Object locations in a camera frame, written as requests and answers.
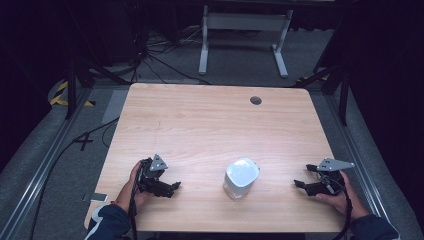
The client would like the yellow black hazard tape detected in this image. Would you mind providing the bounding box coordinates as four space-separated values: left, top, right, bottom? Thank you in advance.
49 80 97 108

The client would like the black tape cross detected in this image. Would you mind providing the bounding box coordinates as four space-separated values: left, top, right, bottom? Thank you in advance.
73 132 95 152

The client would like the black tripod stand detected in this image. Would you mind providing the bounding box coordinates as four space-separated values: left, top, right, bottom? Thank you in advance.
64 54 132 121
293 61 352 127

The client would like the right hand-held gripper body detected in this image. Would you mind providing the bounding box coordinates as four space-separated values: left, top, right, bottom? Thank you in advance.
304 157 356 197

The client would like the person's right hand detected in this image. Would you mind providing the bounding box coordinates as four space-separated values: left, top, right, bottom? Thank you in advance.
314 171 370 221

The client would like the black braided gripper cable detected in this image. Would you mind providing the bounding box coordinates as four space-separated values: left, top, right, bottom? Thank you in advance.
129 166 141 240
324 174 354 240

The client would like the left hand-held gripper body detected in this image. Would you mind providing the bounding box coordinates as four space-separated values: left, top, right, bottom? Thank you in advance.
137 153 172 196

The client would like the thin black floor cable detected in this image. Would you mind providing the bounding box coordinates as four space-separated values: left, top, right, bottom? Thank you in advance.
29 116 120 240

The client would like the tangle of floor cables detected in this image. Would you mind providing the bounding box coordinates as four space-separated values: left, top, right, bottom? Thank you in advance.
131 24 213 86

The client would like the clear jar with white lid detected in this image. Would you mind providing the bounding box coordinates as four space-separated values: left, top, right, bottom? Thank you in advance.
222 157 261 201

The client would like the large grey floor patch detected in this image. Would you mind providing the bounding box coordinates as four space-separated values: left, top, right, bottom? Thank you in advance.
100 89 130 125

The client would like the person's left hand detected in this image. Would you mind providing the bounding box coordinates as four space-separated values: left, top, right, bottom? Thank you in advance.
114 160 153 215

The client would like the white metal table frame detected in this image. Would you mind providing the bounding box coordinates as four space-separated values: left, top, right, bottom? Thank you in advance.
198 4 295 79

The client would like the aluminium floor rail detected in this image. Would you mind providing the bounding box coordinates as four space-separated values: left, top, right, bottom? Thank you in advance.
0 87 94 240
324 93 392 223

